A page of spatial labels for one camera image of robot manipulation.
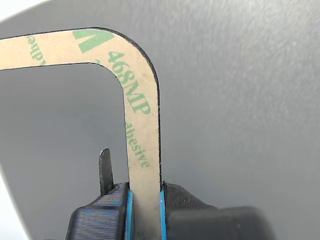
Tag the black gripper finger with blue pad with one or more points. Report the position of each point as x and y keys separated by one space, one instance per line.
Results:
x=200 y=222

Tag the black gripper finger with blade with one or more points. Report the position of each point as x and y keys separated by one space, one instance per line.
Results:
x=105 y=220

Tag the tan adhesive rectangular frame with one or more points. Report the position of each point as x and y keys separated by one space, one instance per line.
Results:
x=142 y=130

